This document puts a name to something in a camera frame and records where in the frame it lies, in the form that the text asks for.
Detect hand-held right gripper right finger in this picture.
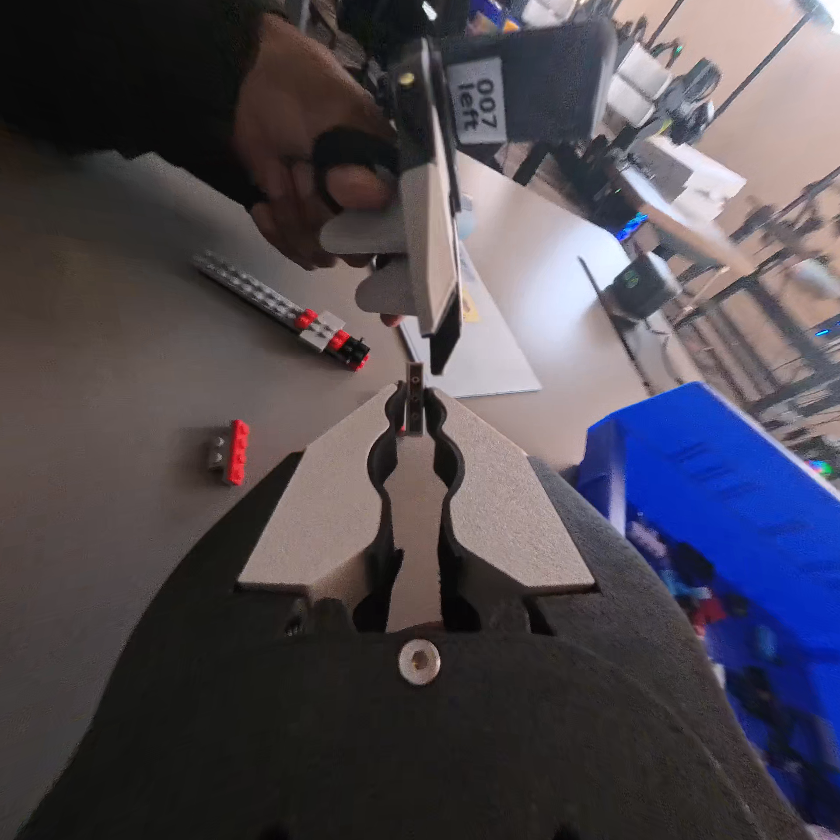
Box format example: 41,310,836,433
423,386,597,598

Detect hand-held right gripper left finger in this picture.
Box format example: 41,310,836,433
236,382,404,603

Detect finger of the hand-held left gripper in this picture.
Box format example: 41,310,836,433
397,161,462,337
428,190,466,376

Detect small grey plate piece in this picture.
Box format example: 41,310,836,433
403,361,429,437

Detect grey red brick assembly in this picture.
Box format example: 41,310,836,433
206,419,252,488

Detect long grey studded plate assembly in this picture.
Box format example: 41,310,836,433
192,249,371,374

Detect blue storage bin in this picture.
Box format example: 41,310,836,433
577,382,840,840

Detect person's left forearm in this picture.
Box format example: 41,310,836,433
0,0,290,204

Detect brown desk with black legs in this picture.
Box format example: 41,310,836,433
591,151,840,408

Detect grey desk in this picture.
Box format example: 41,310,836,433
0,128,657,834

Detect person's left hand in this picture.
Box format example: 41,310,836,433
233,13,403,271

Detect pale blue instruction booklet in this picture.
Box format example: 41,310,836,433
397,193,544,400

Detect white black robot rig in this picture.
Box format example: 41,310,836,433
610,39,723,142

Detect white flat boxes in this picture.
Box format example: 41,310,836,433
630,134,749,204

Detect pile of mixed toy bricks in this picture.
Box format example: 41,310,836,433
626,518,840,840

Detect black box device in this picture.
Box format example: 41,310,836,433
610,252,683,322

